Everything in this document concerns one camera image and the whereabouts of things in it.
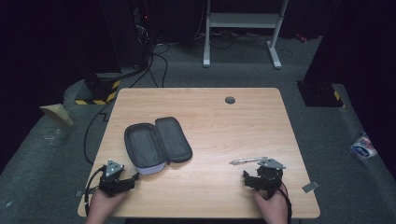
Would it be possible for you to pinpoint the person's left hand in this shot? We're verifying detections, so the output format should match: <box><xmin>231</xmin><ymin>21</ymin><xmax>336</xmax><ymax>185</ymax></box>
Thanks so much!
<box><xmin>88</xmin><ymin>187</ymin><xmax>129</xmax><ymax>220</ymax></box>

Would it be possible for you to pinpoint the black yellow striped stand base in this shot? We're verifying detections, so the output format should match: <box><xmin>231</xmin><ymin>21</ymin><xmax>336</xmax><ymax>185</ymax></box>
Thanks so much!
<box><xmin>74</xmin><ymin>72</ymin><xmax>121</xmax><ymax>106</ymax></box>

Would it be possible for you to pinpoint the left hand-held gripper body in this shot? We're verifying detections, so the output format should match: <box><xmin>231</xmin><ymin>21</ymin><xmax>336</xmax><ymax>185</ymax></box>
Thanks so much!
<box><xmin>98</xmin><ymin>159</ymin><xmax>135</xmax><ymax>198</ymax></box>

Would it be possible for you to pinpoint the white blue plastic packet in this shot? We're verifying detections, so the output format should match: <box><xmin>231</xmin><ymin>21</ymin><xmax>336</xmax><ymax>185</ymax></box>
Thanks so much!
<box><xmin>349</xmin><ymin>133</ymin><xmax>379</xmax><ymax>161</ymax></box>

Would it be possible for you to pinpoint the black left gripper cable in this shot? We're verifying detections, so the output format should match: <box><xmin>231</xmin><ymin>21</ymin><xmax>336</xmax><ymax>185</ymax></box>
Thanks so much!
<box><xmin>83</xmin><ymin>165</ymin><xmax>107</xmax><ymax>217</ymax></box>

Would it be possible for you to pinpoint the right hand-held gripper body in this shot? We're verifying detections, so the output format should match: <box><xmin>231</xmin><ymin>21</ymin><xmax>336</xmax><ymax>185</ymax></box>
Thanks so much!
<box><xmin>248</xmin><ymin>158</ymin><xmax>287</xmax><ymax>200</ymax></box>

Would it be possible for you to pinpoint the silver pen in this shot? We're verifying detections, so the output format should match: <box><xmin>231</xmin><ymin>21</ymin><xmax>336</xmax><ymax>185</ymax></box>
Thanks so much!
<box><xmin>229</xmin><ymin>156</ymin><xmax>269</xmax><ymax>166</ymax></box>

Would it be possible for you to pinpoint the grey pencil case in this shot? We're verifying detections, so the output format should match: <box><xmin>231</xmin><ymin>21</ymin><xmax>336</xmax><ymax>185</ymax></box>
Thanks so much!
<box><xmin>123</xmin><ymin>116</ymin><xmax>193</xmax><ymax>176</ymax></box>

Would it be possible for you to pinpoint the black floor cable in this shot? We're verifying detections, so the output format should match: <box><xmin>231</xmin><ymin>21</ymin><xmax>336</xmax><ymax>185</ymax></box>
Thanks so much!
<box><xmin>83</xmin><ymin>43</ymin><xmax>170</xmax><ymax>166</ymax></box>

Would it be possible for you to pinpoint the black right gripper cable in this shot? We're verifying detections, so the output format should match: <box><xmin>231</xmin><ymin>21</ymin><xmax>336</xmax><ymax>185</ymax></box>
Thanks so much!
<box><xmin>276</xmin><ymin>179</ymin><xmax>294</xmax><ymax>224</ymax></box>

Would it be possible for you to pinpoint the dark equipment rack with wires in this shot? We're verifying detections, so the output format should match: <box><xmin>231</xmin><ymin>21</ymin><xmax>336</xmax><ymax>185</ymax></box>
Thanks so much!
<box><xmin>130</xmin><ymin>0</ymin><xmax>154</xmax><ymax>71</ymax></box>

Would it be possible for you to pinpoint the person's right hand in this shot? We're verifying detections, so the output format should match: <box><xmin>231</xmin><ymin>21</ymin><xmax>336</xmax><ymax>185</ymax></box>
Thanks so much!
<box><xmin>251</xmin><ymin>188</ymin><xmax>290</xmax><ymax>220</ymax></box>

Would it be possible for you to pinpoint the beige cardboard piece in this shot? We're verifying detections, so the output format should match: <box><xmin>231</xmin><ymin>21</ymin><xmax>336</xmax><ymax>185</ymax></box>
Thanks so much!
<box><xmin>39</xmin><ymin>103</ymin><xmax>75</xmax><ymax>127</ymax></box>

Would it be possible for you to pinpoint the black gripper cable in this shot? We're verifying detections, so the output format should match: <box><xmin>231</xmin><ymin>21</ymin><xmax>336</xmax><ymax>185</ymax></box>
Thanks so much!
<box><xmin>83</xmin><ymin>165</ymin><xmax>107</xmax><ymax>217</ymax></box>
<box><xmin>276</xmin><ymin>179</ymin><xmax>294</xmax><ymax>224</ymax></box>

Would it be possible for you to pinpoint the black stand base yellow mark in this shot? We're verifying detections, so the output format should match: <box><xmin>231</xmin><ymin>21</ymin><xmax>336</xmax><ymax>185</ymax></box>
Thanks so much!
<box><xmin>296</xmin><ymin>80</ymin><xmax>346</xmax><ymax>108</ymax></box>

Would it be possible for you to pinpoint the grey tape piece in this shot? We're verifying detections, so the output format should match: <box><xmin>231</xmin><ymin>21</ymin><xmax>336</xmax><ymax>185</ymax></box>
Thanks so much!
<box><xmin>301</xmin><ymin>180</ymin><xmax>320</xmax><ymax>193</ymax></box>

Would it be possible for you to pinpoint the white metal stand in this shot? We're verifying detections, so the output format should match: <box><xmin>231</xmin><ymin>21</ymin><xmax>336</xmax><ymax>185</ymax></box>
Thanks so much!
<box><xmin>202</xmin><ymin>0</ymin><xmax>290</xmax><ymax>70</ymax></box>

